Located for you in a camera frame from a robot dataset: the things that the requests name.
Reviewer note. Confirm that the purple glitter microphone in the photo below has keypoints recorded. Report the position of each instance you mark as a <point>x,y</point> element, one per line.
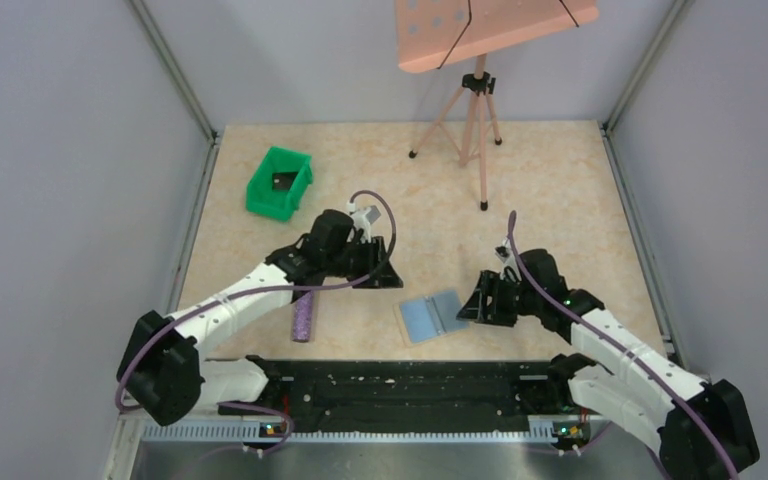
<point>303,318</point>

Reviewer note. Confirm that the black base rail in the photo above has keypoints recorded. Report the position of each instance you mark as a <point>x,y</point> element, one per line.
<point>462,398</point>

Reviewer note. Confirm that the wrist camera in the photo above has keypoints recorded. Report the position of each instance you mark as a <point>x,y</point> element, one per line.
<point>363,218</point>
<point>508,259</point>

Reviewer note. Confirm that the beige card holder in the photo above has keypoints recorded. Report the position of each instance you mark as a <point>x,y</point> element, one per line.
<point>426,318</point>

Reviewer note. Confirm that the pink music stand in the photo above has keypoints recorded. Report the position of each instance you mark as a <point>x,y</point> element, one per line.
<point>434,34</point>

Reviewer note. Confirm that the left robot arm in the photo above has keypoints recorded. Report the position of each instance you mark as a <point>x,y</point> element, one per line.
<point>165,368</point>

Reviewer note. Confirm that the green plastic bin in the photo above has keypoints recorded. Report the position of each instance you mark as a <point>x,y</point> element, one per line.
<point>261,199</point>

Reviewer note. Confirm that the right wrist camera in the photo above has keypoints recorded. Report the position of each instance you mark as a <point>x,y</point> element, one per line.
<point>508,259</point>

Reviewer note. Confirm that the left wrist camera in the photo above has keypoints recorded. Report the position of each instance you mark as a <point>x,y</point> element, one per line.
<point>363,218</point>

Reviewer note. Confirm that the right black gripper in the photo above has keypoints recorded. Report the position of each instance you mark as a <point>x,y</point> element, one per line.
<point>494,296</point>

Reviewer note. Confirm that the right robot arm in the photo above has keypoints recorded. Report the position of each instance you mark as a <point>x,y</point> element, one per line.
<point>697,429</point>

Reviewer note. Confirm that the black object in bin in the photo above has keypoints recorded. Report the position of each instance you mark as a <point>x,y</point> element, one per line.
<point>283,181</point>

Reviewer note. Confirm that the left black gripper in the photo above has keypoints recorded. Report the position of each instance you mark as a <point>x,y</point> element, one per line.
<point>371,259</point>

